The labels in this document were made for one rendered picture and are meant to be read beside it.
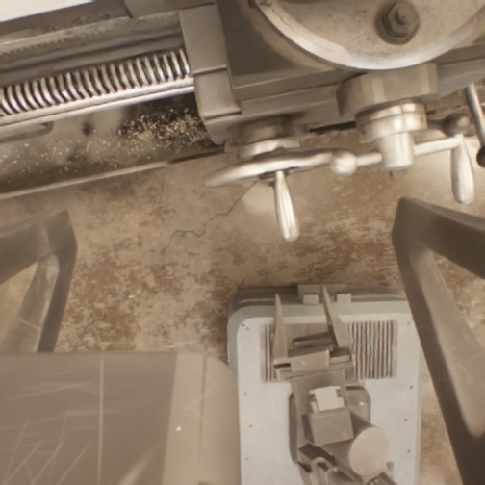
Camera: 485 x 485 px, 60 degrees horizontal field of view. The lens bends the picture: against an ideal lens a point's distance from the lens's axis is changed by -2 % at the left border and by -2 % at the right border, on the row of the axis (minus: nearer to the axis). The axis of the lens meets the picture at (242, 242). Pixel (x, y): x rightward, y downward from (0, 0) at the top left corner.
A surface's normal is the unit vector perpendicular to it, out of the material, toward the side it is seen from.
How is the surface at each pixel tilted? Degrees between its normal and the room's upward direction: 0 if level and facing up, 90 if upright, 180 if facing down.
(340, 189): 0
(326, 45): 50
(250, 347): 0
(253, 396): 0
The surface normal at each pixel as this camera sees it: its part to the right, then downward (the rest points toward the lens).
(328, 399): -0.12, -0.47
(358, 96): -0.69, 0.22
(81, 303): 0.01, 0.11
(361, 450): 0.39, 0.03
